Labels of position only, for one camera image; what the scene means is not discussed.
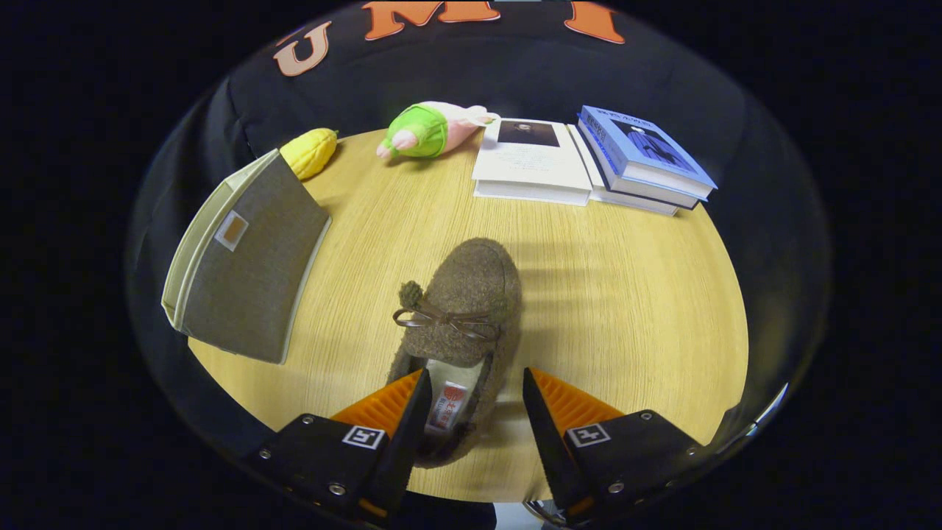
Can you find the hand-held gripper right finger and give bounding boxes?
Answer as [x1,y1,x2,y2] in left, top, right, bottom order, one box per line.
[523,367,704,520]

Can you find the grey fabric storage box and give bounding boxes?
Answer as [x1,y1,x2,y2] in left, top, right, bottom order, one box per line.
[161,149,333,365]

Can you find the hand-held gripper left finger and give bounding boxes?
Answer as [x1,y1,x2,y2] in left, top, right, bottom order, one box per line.
[258,368,433,525]

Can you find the white book with dark photo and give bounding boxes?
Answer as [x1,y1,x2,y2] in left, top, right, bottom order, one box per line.
[472,118,593,207]

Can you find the yellow ribbed toy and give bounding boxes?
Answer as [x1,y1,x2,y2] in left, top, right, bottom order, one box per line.
[280,128,339,181]

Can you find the brown fuzzy shoe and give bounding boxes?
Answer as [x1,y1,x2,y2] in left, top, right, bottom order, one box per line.
[385,237,523,469]

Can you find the blue book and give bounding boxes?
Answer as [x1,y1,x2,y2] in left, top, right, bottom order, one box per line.
[576,105,718,210]

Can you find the green and pink plush toy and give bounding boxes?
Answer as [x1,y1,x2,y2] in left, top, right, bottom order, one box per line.
[376,102,501,160]

